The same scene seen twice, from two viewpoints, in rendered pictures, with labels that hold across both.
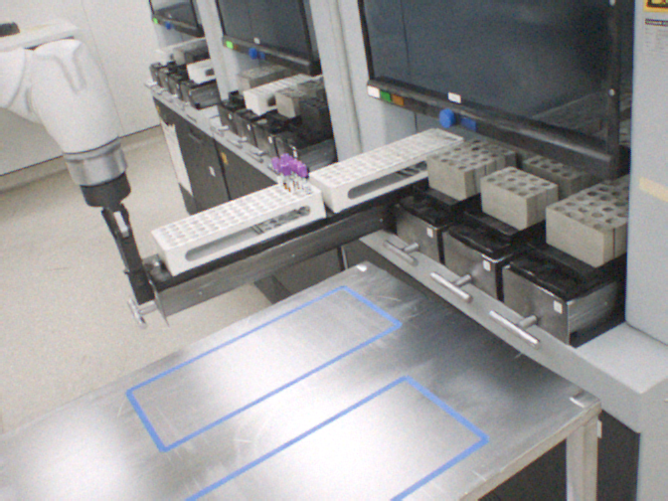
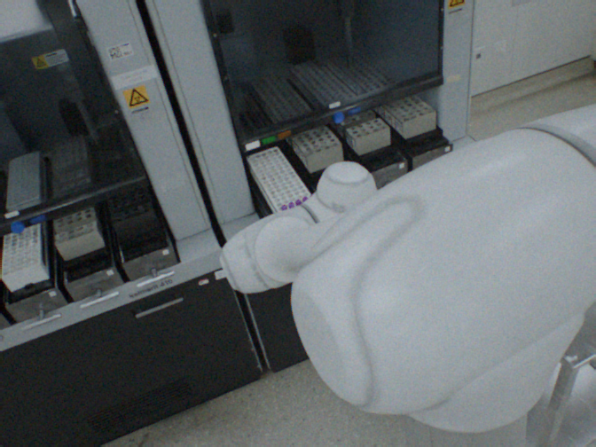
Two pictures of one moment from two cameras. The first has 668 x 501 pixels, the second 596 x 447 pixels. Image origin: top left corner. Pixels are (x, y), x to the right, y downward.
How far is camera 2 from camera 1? 153 cm
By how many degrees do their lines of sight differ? 66
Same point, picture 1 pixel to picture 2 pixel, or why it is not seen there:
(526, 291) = (428, 157)
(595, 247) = (432, 120)
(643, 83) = (448, 38)
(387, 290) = not seen: hidden behind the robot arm
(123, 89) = not seen: outside the picture
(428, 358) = not seen: hidden behind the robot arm
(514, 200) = (381, 133)
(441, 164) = (322, 152)
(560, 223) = (411, 124)
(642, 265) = (448, 113)
